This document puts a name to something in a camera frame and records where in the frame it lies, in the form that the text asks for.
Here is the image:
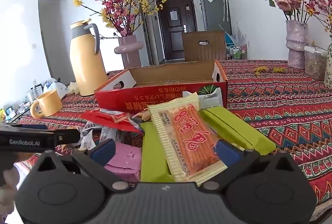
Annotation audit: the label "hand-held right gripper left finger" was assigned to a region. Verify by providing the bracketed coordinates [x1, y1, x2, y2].
[30, 139, 131, 195]

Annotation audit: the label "clear umbrella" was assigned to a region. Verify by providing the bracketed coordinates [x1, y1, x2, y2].
[222, 0, 229, 22]

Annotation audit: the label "yellow mug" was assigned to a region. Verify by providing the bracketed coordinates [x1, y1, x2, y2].
[30, 89, 63, 119]

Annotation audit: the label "yellow thermos jug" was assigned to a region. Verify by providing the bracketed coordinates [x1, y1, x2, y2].
[70, 19, 109, 97]

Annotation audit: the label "pink snack packet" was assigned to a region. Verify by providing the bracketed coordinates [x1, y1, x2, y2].
[104, 142, 143, 183]

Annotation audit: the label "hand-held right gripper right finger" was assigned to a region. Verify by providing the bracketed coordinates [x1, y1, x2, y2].
[201, 140, 297, 195]

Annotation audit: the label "dark entrance door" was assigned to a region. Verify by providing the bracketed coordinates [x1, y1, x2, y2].
[157, 0, 198, 62]

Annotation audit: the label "white plastic bag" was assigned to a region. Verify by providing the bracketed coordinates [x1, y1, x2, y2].
[43, 78, 69, 100]

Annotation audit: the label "clear glass cup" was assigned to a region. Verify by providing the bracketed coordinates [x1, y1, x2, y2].
[27, 86, 43, 103]

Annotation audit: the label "orange striped snack packet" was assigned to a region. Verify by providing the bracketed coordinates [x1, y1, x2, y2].
[148, 95, 229, 187]

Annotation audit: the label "grey refrigerator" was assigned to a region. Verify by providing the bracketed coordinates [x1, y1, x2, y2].
[199, 0, 232, 32]

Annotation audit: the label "smooth pink vase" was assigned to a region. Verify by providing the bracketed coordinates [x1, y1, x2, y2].
[114, 34, 144, 69]

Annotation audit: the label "white green snack packet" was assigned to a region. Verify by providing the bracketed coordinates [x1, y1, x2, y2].
[183, 88, 223, 111]

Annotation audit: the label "red snack packet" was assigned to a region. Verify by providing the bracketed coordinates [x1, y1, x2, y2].
[80, 109, 142, 133]

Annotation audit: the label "clear storage jar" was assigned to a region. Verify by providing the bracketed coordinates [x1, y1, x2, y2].
[304, 45, 329, 82]

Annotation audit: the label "red cardboard box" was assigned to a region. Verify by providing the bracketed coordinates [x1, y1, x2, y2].
[94, 59, 229, 114]

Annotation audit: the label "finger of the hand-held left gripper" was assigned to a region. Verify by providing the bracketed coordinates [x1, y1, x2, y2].
[0, 123, 49, 132]
[53, 129, 81, 147]

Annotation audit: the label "storage cart with bottles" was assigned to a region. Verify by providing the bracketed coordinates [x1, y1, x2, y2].
[224, 44, 247, 60]

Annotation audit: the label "fallen yellow blossoms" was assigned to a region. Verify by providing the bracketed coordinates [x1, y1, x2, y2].
[254, 66, 286, 76]

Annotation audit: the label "pile of white snack packets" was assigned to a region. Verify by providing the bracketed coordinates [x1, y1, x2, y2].
[78, 107, 148, 152]

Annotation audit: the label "textured pink vase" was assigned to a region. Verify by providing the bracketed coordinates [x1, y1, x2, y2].
[285, 20, 309, 70]

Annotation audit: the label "wooden chair back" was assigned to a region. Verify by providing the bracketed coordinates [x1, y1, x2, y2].
[182, 31, 227, 61]

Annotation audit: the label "speckled floral vase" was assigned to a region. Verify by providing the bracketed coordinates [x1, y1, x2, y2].
[324, 42, 332, 89]

